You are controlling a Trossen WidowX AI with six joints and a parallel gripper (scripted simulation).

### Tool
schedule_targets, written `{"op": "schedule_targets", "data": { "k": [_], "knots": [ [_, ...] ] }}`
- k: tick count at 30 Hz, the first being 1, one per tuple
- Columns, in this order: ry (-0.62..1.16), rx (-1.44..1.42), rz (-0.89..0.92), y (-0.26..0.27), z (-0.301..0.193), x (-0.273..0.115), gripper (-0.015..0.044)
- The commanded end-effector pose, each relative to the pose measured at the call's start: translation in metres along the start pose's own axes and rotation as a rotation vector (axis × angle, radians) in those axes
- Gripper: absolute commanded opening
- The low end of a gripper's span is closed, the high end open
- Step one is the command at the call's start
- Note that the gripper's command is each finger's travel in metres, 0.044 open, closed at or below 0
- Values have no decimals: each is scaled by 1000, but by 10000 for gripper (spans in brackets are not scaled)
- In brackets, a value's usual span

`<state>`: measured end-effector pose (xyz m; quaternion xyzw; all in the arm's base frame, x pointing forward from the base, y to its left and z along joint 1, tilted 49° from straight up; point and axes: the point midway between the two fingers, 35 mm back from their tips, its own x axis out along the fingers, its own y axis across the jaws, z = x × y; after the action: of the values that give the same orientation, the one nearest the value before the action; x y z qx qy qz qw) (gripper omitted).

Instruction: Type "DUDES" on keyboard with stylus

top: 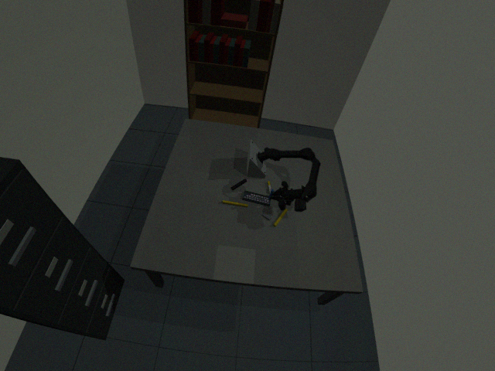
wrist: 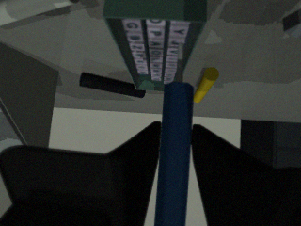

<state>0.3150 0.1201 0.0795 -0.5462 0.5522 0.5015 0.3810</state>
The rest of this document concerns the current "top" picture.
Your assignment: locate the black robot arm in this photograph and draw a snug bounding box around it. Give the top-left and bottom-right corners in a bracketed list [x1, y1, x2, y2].
[258, 147, 320, 212]

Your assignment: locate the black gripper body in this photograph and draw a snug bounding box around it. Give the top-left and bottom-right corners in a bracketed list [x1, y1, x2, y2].
[278, 181, 295, 210]

